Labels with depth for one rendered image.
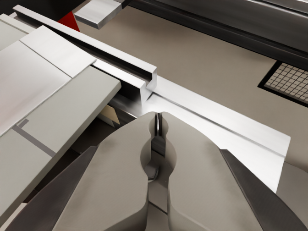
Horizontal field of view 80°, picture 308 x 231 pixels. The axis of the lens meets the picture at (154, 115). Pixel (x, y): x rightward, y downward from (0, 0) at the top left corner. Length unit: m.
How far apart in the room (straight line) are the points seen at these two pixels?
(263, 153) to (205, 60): 1.50
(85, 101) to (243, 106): 1.36
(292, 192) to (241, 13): 0.28
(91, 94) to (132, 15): 1.96
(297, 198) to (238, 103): 1.20
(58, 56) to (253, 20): 0.30
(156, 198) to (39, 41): 0.21
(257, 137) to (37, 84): 0.21
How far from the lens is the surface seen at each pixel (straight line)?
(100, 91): 0.17
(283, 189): 0.31
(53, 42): 0.23
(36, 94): 0.19
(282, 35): 0.38
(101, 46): 0.21
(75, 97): 0.18
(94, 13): 0.25
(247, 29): 0.39
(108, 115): 0.23
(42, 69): 0.21
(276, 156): 0.21
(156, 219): 0.26
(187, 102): 0.20
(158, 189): 0.23
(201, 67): 1.61
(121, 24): 2.00
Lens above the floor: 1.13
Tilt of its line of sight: 61 degrees down
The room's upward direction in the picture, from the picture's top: 1 degrees counter-clockwise
